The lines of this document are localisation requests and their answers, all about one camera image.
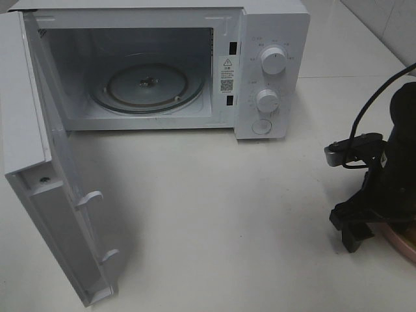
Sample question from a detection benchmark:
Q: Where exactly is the upper white power knob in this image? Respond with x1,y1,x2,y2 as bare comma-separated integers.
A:
260,45,287,75

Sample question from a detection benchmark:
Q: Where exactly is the round door release button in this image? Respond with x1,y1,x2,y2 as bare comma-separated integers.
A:
252,119,272,135

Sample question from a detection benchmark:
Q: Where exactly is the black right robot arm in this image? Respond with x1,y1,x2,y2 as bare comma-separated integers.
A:
324,82,415,253

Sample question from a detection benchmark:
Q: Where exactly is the white microwave door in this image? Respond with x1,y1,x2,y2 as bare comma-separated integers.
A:
1,11,116,306

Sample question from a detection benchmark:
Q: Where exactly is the lower white timer knob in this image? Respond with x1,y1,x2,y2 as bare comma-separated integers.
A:
255,89,280,113

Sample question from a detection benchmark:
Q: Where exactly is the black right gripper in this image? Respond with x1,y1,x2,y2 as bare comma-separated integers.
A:
330,131,415,253

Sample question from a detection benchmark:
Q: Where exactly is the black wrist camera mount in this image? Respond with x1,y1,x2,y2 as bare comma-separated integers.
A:
324,133,386,168

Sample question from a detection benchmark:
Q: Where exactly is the white warning label sticker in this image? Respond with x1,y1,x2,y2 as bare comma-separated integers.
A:
218,55,238,94

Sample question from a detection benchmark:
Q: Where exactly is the black camera cable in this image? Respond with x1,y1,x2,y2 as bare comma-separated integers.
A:
341,62,416,170

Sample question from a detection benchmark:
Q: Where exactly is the white microwave oven body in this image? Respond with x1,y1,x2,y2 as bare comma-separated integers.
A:
7,1,310,140

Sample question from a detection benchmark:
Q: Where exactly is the pink round plate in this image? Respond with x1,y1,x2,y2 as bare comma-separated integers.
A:
372,222,415,265

